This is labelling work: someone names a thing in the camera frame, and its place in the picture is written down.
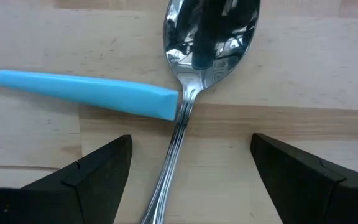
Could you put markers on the plain silver spoon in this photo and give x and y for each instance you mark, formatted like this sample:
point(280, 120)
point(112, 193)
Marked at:
point(210, 46)

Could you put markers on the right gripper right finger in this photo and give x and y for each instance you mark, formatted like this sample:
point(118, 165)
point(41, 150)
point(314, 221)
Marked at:
point(315, 196)

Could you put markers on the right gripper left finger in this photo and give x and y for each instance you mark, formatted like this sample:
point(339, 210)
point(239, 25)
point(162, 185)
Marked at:
point(73, 199)

